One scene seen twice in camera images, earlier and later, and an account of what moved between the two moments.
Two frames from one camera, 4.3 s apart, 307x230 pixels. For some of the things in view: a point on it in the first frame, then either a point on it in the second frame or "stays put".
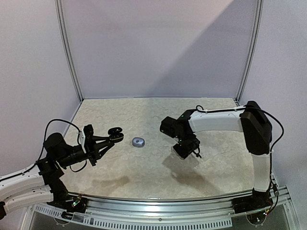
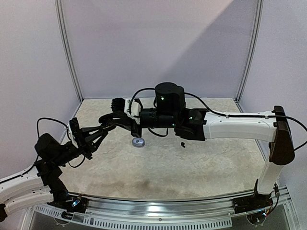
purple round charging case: (138, 142) stays put
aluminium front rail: (131, 207) stays put
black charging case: (115, 134) → (105, 120)
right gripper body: (186, 148) → (134, 123)
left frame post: (68, 50) stays put
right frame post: (253, 51) stays put
